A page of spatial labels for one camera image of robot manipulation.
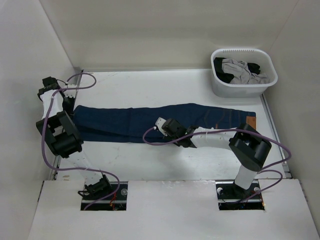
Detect black garment in basket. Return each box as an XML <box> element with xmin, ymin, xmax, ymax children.
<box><xmin>213</xmin><ymin>57</ymin><xmax>261</xmax><ymax>85</ymax></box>

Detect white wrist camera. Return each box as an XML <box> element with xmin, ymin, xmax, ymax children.
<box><xmin>155</xmin><ymin>117</ymin><xmax>167</xmax><ymax>132</ymax></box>
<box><xmin>63</xmin><ymin>84</ymin><xmax>77</xmax><ymax>99</ymax></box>

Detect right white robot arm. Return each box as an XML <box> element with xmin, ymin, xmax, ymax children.
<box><xmin>155</xmin><ymin>117</ymin><xmax>272</xmax><ymax>198</ymax></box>

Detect grey garment in basket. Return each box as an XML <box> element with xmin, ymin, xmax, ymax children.
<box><xmin>221</xmin><ymin>58</ymin><xmax>271</xmax><ymax>85</ymax></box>

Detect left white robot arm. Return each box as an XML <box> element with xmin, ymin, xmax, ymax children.
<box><xmin>36</xmin><ymin>76</ymin><xmax>108</xmax><ymax>184</ymax></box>

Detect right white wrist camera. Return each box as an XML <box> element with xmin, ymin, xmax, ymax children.
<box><xmin>155</xmin><ymin>117</ymin><xmax>167</xmax><ymax>132</ymax></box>

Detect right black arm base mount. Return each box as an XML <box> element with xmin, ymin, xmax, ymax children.
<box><xmin>215</xmin><ymin>181</ymin><xmax>265</xmax><ymax>211</ymax></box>

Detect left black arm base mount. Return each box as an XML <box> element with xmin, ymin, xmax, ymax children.
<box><xmin>77</xmin><ymin>175</ymin><xmax>129</xmax><ymax>212</ymax></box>

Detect white plastic laundry basket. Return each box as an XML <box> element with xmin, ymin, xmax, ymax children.
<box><xmin>210</xmin><ymin>48</ymin><xmax>278</xmax><ymax>98</ymax></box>

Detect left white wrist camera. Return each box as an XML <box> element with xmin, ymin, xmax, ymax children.
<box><xmin>63</xmin><ymin>84</ymin><xmax>77</xmax><ymax>99</ymax></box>

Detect dark blue denim trousers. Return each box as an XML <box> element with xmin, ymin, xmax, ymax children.
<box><xmin>73</xmin><ymin>103</ymin><xmax>256</xmax><ymax>143</ymax></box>

